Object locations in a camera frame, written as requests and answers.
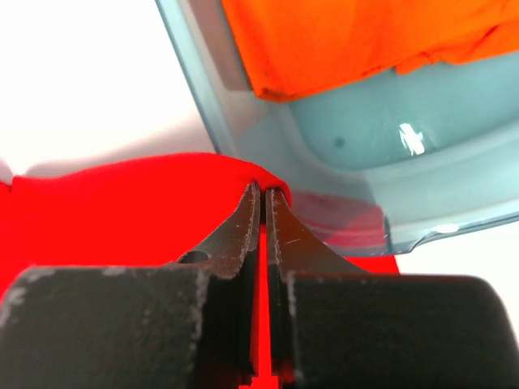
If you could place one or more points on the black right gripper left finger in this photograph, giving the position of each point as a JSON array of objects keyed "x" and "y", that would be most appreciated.
[{"x": 185, "y": 324}]

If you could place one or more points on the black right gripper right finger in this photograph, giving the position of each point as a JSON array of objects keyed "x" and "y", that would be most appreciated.
[{"x": 335, "y": 325}]

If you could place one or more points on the red t shirt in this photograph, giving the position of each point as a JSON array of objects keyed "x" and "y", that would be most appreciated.
[{"x": 140, "y": 213}]

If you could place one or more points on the teal plastic basket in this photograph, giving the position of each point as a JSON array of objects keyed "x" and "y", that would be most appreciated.
[{"x": 378, "y": 166}]

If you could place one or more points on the orange t shirt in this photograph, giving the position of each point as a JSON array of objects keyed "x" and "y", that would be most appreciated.
[{"x": 295, "y": 49}]

